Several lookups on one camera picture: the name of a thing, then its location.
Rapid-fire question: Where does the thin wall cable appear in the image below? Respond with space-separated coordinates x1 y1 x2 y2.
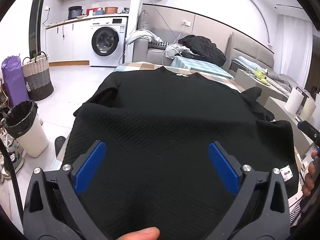
141 0 187 43

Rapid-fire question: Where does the teal checked cloth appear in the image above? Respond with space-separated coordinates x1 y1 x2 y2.
171 56 234 79

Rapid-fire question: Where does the white kitchen cabinet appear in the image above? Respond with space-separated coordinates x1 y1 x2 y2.
45 20 90 65

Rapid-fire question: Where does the black knit sweater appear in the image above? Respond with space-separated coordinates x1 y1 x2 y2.
61 66 302 240

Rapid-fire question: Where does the white curtain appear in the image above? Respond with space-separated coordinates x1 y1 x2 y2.
270 14 313 90

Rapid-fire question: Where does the green toy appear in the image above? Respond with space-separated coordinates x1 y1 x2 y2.
254 68 269 84

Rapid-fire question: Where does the purple bag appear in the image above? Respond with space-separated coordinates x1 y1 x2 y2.
1 56 30 108

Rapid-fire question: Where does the person's left hand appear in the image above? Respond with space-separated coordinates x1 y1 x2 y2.
116 227 160 240

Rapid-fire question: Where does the black white striped bag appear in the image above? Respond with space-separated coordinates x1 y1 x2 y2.
287 197 304 228

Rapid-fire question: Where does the person's right hand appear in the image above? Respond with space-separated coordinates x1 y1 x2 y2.
302 161 318 197

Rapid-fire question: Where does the woven laundry basket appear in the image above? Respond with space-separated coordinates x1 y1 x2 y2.
22 51 54 102

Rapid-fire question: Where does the thick black cable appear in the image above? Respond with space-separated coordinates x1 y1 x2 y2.
0 140 25 230

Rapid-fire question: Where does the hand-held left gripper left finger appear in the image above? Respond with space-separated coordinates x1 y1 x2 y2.
22 140 110 240

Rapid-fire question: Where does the black quilted jacket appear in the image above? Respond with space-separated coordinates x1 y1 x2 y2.
178 34 227 67

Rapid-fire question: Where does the beige box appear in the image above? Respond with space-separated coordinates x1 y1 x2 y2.
235 69 288 103

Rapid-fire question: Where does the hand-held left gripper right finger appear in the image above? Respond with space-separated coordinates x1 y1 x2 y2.
207 140 292 240

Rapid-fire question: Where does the black slipper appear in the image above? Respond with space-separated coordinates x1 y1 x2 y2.
54 136 67 157

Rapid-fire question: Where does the light blue pillow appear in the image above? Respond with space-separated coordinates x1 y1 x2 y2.
237 56 265 72

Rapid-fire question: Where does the grey duvet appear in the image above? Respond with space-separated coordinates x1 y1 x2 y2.
265 69 300 95

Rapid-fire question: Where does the white green sneaker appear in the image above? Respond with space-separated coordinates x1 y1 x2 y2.
2 152 25 180

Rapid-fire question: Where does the grey sofa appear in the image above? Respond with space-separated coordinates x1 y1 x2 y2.
132 36 235 78

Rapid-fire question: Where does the white washing machine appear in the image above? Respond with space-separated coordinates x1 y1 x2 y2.
89 16 129 67

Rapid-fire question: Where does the checked tablecloth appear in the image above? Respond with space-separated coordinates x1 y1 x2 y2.
114 61 247 93

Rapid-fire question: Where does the white trash bin black liner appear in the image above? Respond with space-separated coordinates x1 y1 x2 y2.
4 100 49 158

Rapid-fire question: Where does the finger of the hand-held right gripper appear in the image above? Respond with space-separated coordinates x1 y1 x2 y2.
297 120 320 145

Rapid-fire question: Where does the light grey garment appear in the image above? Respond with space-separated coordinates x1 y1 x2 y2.
164 44 193 58

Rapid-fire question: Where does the white blanket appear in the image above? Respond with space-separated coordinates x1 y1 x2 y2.
125 29 163 46

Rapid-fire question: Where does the black pot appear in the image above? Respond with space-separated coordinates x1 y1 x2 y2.
68 6 83 20

